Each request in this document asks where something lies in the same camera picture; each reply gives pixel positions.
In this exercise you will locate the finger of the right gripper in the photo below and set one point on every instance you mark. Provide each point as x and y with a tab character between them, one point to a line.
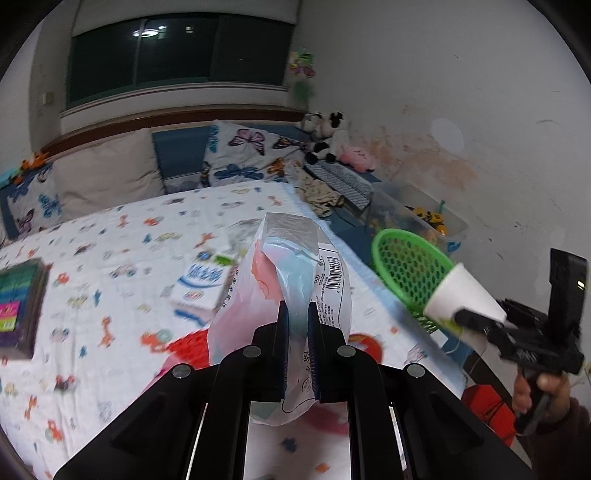
491	329

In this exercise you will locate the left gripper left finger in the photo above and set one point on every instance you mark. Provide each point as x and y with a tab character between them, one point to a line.
271	365

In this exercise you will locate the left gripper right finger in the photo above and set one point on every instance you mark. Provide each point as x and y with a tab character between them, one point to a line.
323	345

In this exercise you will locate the white paper cup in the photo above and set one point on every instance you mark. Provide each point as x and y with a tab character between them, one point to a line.
461	290

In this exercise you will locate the blue white milk carton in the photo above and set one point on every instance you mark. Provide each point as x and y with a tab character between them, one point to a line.
199	292

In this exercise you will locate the pink wafer snack bag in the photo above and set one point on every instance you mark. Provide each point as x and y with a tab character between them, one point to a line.
290	260

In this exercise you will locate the red plastic mesh object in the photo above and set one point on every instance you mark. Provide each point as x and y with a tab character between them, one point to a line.
192	349

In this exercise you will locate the person's right hand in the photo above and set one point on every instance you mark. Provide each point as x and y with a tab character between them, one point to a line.
558	389

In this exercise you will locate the red box on floor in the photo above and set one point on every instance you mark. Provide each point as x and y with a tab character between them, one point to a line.
485	403

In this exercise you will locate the green plastic mesh basket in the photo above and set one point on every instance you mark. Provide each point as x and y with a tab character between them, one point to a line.
412	268

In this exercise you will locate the yellow toy excavator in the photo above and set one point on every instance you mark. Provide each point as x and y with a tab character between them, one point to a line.
434	219

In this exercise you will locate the beige patterned clothing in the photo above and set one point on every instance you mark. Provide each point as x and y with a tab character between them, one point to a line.
319	196

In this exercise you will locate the clear plastic toy bin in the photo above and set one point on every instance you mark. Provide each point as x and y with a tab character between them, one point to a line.
401	205

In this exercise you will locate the white patterned table cloth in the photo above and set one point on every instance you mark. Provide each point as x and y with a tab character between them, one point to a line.
106	321

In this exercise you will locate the blue patterned folded cloth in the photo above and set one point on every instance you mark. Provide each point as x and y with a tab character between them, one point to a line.
357	190

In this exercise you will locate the pink plush toy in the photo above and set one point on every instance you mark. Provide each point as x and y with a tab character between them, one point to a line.
358	159

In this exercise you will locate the butterfly print pillow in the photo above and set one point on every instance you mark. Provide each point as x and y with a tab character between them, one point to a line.
34	205
235	153

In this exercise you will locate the black white cow plush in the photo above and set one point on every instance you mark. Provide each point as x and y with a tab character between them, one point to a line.
333	139

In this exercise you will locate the grey striped plush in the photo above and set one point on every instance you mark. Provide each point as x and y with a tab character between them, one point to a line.
311	124

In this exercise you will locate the beige pillow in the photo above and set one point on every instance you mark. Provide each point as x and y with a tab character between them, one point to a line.
115	172

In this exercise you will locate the colourful puzzle box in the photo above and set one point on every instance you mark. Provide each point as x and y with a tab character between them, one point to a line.
23	288

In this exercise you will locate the left butterfly print pillow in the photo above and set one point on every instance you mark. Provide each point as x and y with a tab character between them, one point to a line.
34	205

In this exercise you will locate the orange toy on ledge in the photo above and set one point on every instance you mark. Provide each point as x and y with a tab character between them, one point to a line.
36	162

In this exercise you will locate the dark window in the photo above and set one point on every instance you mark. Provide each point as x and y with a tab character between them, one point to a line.
183	48

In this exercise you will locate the colourful wall decoration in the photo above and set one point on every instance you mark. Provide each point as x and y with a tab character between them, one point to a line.
301	65

